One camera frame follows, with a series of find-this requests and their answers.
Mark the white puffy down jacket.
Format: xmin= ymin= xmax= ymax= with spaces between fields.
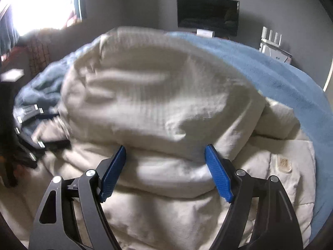
xmin=1 ymin=28 xmax=316 ymax=249

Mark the blue fleece blanket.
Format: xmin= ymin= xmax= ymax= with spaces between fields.
xmin=12 ymin=30 xmax=333 ymax=243

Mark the checkered hanging cloth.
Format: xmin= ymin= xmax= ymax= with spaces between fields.
xmin=26 ymin=30 xmax=51 ymax=78

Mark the bright window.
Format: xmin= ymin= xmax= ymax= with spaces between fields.
xmin=1 ymin=0 xmax=86 ymax=36

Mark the white door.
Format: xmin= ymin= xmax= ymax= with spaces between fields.
xmin=323 ymin=59 xmax=333 ymax=92

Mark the white router with antennas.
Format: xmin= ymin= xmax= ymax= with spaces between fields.
xmin=259 ymin=26 xmax=292 ymax=64

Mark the white box under television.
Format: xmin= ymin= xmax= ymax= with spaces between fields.
xmin=196 ymin=29 xmax=215 ymax=38

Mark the black flat screen television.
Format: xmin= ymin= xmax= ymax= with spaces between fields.
xmin=177 ymin=0 xmax=239 ymax=36

